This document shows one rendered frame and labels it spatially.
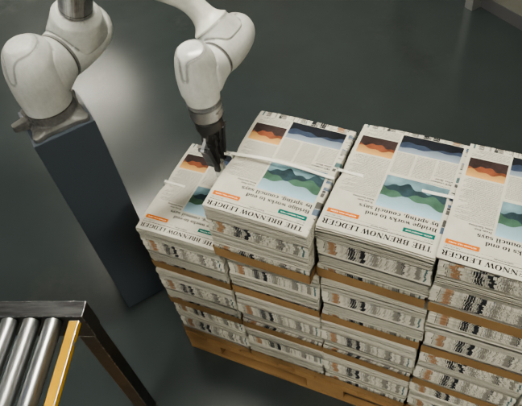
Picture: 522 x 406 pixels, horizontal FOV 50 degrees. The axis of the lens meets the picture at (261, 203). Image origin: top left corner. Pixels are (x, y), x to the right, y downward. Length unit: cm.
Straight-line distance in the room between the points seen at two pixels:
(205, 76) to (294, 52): 231
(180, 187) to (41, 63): 54
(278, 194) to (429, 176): 38
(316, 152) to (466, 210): 40
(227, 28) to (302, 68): 208
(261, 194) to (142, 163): 176
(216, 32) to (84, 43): 52
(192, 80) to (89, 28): 54
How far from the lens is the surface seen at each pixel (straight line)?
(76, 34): 182
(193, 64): 134
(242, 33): 148
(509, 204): 143
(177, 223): 170
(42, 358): 165
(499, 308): 141
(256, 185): 143
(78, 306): 168
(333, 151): 150
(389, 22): 388
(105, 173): 200
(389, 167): 147
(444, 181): 145
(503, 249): 134
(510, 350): 159
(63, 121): 185
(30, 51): 175
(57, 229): 300
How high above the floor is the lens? 213
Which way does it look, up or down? 50 degrees down
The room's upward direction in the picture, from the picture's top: 10 degrees counter-clockwise
